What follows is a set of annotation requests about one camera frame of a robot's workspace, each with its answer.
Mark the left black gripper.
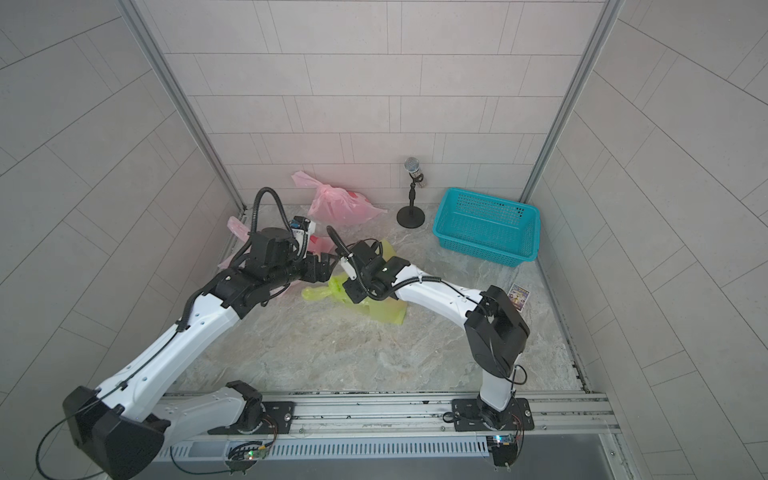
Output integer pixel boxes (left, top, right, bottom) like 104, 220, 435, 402
266, 248, 342, 291

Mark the yellow-green plastic bag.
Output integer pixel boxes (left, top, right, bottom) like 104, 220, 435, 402
302, 235, 407, 325

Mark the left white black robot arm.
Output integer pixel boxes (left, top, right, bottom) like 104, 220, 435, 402
63, 208, 333, 479

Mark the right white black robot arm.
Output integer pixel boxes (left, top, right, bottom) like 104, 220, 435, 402
336, 241, 530, 430

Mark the pink strawberry print plastic bag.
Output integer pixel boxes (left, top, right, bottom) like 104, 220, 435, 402
227, 217, 335, 253

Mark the plain pink plastic bag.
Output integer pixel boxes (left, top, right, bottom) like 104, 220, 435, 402
292, 171, 386, 227

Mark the microphone on black stand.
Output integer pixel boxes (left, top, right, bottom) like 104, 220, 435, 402
397, 157, 425, 229

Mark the teal plastic basket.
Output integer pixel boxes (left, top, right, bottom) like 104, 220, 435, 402
433, 188, 541, 268

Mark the small printed card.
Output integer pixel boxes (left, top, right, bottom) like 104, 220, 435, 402
508, 284, 530, 312

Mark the left circuit board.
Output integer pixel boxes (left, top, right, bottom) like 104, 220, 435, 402
225, 441, 272, 475

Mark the circuit board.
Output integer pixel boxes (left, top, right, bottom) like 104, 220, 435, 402
225, 441, 272, 475
486, 435, 521, 470

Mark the right circuit board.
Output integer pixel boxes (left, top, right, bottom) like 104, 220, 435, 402
486, 435, 521, 470

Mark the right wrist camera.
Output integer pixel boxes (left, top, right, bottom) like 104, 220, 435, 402
339, 256, 357, 280

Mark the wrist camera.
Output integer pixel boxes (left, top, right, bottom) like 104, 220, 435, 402
289, 216, 316, 236
339, 256, 357, 280

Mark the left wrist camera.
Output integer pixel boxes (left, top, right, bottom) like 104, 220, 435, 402
289, 216, 316, 236

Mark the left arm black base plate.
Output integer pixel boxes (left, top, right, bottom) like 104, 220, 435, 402
207, 401, 295, 435

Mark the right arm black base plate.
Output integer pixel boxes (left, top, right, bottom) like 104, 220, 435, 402
444, 397, 535, 432

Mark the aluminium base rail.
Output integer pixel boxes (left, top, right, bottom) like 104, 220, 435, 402
117, 392, 620, 444

